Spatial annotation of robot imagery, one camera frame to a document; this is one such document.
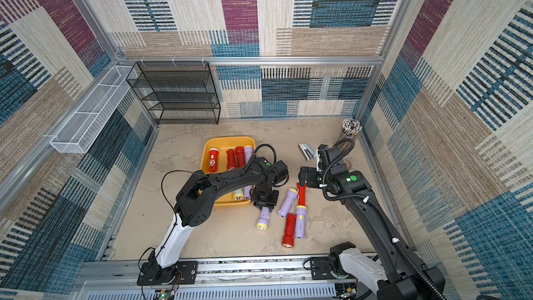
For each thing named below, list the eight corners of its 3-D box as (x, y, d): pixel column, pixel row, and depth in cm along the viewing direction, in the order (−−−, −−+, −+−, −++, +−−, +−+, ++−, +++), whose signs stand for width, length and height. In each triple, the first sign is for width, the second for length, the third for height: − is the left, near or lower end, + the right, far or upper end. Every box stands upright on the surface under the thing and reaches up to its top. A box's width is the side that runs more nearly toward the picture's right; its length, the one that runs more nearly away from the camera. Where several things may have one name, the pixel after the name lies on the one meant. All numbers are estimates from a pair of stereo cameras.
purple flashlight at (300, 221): (294, 237, 81) (294, 236, 80) (295, 206, 89) (296, 204, 87) (304, 239, 81) (305, 237, 79) (305, 207, 89) (306, 205, 87)
